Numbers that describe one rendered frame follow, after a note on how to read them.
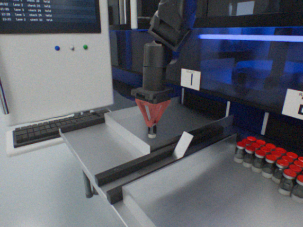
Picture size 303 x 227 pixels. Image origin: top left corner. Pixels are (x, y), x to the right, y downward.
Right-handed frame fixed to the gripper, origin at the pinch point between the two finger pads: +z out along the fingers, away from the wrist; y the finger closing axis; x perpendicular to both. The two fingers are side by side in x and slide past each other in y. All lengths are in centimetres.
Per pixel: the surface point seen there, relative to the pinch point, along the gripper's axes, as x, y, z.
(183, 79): 4.3, 22.8, -8.5
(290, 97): -28.1, 13.3, -10.4
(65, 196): 95, 22, 95
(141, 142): -0.8, -4.9, 3.6
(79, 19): 53, 15, -28
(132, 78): 48, 45, 0
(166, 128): 1.9, 10.4, 5.5
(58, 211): 85, 11, 96
